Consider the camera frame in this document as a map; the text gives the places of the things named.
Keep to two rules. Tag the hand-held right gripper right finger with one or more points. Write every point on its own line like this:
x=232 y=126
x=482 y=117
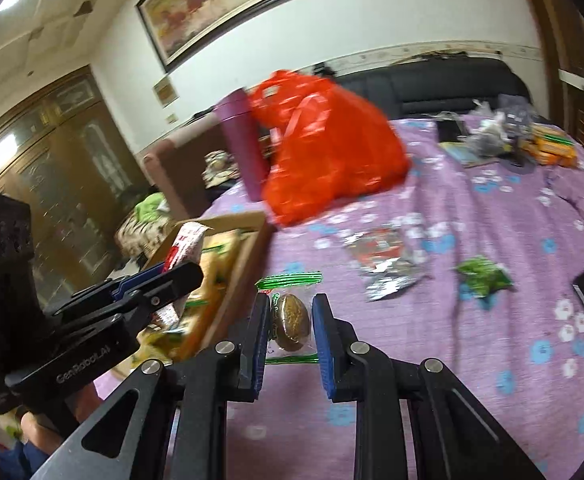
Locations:
x=324 y=355

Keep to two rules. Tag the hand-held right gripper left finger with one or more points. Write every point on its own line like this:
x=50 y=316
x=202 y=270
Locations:
x=259 y=355

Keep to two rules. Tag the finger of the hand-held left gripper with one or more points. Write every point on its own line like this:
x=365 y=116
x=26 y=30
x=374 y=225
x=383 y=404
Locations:
x=122 y=290
x=172 y=280

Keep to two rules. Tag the red and white snack packet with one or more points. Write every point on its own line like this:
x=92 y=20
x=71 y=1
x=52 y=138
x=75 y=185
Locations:
x=187 y=242

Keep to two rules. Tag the clear packet with brown pastry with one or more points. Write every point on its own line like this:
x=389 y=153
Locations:
x=289 y=317

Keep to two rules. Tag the cardboard box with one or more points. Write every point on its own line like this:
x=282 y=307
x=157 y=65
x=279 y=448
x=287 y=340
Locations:
x=249 y=255

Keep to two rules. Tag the person's left hand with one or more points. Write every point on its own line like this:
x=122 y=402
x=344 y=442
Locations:
x=39 y=432

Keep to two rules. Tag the yellow label cracker packet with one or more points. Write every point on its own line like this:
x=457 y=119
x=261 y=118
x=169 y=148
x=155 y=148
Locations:
x=219 y=260

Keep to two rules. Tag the green and patterned cloth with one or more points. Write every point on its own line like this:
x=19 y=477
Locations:
x=144 y=215

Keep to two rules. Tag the purple floral tablecloth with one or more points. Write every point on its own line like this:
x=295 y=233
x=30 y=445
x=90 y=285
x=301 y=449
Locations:
x=421 y=360

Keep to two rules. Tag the silver foil snack packet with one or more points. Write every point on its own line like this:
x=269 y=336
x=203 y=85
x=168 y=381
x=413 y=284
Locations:
x=391 y=282
x=374 y=247

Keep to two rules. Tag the brown armchair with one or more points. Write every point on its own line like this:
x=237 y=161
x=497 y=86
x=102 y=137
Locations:
x=182 y=175

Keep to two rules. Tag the checked cloth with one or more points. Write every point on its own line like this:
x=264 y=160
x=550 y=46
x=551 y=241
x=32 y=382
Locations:
x=219 y=167

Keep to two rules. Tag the tall wooden display cabinet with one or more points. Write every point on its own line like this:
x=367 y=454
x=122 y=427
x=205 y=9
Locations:
x=72 y=160

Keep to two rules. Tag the purple thermos bottle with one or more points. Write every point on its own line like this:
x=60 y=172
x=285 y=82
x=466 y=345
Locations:
x=244 y=145

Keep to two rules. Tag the green pea snack packet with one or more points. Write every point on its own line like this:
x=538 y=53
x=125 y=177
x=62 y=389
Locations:
x=484 y=275

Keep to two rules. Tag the red plastic bag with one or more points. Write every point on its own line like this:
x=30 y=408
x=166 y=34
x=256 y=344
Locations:
x=332 y=150

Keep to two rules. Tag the thin printed booklet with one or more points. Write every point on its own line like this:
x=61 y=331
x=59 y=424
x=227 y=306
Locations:
x=466 y=156

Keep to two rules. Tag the small black box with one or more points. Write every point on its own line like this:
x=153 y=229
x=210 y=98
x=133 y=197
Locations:
x=450 y=130

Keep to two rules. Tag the black sofa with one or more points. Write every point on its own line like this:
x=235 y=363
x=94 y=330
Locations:
x=431 y=85

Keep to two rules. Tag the grey phone stand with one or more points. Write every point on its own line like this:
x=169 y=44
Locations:
x=519 y=130

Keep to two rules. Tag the orange snack packets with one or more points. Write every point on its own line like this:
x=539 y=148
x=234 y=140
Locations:
x=551 y=147

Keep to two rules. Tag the small framed wall plaque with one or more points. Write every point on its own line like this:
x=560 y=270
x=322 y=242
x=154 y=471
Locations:
x=165 y=91

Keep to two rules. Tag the framed wall painting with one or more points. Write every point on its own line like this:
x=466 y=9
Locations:
x=232 y=5

